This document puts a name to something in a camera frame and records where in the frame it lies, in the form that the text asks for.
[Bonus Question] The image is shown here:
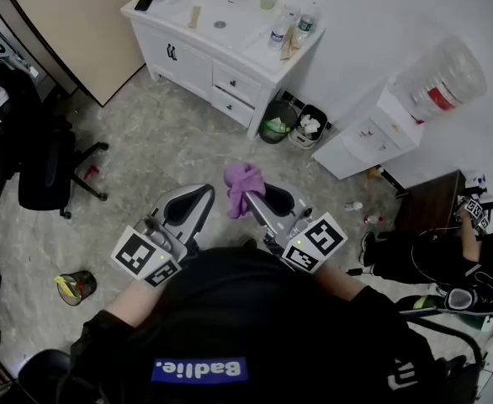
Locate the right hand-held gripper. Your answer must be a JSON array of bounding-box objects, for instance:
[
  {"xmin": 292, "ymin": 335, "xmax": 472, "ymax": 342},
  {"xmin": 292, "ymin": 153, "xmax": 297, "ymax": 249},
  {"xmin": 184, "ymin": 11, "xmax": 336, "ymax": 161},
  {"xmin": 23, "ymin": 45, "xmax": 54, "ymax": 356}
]
[{"xmin": 245, "ymin": 183, "xmax": 349, "ymax": 274}]

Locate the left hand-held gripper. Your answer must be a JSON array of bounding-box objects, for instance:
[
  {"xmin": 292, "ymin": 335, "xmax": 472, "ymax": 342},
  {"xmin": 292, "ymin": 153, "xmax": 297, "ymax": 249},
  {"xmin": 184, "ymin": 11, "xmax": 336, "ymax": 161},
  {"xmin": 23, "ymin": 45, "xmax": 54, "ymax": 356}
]
[{"xmin": 110, "ymin": 183, "xmax": 217, "ymax": 289}]

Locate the purple cloth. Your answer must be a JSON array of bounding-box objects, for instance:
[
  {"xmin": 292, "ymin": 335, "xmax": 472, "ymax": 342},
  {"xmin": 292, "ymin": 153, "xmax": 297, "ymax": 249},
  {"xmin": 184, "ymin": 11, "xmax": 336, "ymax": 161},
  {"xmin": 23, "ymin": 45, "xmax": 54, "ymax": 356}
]
[{"xmin": 223, "ymin": 162, "xmax": 268, "ymax": 221}]

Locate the white sink cabinet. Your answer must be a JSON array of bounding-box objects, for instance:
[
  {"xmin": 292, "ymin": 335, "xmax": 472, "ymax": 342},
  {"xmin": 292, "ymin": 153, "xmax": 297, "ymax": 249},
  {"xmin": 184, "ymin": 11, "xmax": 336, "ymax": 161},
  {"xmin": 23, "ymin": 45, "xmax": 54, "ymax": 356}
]
[{"xmin": 119, "ymin": 0, "xmax": 327, "ymax": 141}]

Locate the person's left forearm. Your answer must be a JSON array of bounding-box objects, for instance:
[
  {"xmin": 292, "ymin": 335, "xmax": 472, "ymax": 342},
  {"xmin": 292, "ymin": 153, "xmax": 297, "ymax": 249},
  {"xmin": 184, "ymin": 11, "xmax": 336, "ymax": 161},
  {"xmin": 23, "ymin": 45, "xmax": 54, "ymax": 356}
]
[{"xmin": 102, "ymin": 279, "xmax": 166, "ymax": 332}]

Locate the person's right forearm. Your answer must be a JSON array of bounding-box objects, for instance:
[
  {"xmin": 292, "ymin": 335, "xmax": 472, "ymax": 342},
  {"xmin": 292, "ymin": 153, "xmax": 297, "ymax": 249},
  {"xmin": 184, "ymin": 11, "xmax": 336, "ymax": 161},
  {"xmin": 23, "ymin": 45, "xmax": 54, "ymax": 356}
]
[{"xmin": 311, "ymin": 262, "xmax": 372, "ymax": 303}]

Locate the dark wooden cabinet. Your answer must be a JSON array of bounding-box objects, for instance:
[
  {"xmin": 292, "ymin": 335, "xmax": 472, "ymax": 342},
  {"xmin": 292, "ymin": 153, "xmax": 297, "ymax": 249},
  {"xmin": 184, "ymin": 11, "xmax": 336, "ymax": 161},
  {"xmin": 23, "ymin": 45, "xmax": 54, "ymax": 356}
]
[{"xmin": 395, "ymin": 169, "xmax": 467, "ymax": 236}]

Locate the person's black shirt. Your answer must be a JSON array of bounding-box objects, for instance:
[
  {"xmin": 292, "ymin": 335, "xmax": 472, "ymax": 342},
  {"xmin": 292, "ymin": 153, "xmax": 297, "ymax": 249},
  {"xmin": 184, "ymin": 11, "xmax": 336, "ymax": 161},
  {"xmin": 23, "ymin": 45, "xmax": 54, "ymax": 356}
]
[{"xmin": 67, "ymin": 246, "xmax": 483, "ymax": 404}]

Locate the white trash bin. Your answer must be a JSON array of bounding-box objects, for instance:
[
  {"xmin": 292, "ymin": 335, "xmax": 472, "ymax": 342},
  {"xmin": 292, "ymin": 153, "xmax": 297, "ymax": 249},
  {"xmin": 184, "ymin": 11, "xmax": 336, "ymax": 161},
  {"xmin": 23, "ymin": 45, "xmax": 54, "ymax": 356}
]
[{"xmin": 288, "ymin": 104, "xmax": 329, "ymax": 151}]

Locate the black mesh trash bin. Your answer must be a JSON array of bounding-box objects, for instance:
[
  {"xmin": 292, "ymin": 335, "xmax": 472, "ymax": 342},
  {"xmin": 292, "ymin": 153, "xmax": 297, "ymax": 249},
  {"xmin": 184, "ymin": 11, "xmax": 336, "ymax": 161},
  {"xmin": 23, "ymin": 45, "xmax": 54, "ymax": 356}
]
[{"xmin": 257, "ymin": 99, "xmax": 300, "ymax": 145}]

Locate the black mesh pen holder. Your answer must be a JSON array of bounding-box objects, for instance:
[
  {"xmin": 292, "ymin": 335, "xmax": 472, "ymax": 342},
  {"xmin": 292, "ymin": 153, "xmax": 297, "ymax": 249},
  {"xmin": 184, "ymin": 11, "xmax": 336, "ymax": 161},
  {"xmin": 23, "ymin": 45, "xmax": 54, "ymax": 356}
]
[{"xmin": 54, "ymin": 269, "xmax": 98, "ymax": 307}]

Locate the white water dispenser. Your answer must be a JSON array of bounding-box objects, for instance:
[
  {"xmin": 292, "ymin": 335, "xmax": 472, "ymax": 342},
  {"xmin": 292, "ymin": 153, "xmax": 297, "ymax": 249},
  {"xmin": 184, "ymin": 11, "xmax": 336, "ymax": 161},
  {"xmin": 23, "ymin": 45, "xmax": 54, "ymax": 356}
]
[{"xmin": 311, "ymin": 85, "xmax": 427, "ymax": 181}]

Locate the black office chair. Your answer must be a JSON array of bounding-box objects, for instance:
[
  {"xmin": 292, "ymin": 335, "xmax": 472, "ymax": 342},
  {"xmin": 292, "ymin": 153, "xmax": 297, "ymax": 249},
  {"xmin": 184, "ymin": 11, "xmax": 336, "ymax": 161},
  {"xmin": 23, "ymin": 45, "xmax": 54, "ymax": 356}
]
[{"xmin": 0, "ymin": 42, "xmax": 110, "ymax": 221}]

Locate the black chair armrest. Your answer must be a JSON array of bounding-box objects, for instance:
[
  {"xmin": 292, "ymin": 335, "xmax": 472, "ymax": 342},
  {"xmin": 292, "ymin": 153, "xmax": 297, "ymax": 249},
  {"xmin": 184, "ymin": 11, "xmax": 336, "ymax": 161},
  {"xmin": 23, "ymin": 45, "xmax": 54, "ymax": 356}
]
[{"xmin": 400, "ymin": 308, "xmax": 484, "ymax": 372}]

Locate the brown paper bag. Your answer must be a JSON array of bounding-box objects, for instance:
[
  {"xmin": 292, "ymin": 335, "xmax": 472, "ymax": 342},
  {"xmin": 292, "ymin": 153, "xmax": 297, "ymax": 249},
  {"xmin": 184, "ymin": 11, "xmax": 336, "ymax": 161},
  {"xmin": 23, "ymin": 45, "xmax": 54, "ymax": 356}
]
[{"xmin": 279, "ymin": 24, "xmax": 303, "ymax": 62}]

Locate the black round stool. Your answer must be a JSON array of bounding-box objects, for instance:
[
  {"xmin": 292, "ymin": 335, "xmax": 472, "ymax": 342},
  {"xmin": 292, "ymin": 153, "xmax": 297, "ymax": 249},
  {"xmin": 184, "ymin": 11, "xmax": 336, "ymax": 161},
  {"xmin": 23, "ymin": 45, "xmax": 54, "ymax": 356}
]
[{"xmin": 16, "ymin": 348, "xmax": 74, "ymax": 397}]

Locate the blue label water bottle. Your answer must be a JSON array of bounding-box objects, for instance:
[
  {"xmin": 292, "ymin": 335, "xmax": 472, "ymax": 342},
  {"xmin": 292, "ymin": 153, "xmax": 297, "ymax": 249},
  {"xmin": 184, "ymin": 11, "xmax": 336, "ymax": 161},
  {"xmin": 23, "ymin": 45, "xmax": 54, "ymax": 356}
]
[{"xmin": 268, "ymin": 8, "xmax": 294, "ymax": 52}]

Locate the dark label water bottle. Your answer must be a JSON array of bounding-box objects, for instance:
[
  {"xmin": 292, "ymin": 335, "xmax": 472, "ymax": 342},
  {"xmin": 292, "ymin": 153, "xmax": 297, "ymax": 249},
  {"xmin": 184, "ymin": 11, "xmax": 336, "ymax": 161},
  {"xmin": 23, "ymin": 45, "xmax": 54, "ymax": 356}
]
[{"xmin": 297, "ymin": 2, "xmax": 319, "ymax": 39}]

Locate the beige paper packet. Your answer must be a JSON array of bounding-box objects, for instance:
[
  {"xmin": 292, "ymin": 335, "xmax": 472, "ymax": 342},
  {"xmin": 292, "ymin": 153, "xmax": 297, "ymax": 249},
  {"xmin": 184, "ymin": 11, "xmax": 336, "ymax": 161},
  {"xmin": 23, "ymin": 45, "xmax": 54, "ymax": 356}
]
[{"xmin": 187, "ymin": 5, "xmax": 204, "ymax": 30}]

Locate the clear water jug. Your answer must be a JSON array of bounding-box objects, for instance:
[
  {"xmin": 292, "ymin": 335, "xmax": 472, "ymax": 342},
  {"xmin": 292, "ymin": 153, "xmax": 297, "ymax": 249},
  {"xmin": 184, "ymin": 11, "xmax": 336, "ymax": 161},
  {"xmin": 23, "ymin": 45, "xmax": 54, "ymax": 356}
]
[{"xmin": 396, "ymin": 35, "xmax": 489, "ymax": 123}]

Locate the beige door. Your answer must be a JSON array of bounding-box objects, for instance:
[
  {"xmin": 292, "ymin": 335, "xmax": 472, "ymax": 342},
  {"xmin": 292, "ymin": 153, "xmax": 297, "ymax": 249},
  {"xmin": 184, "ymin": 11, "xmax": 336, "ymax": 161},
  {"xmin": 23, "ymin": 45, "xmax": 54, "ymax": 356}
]
[{"xmin": 0, "ymin": 0, "xmax": 156, "ymax": 109}]

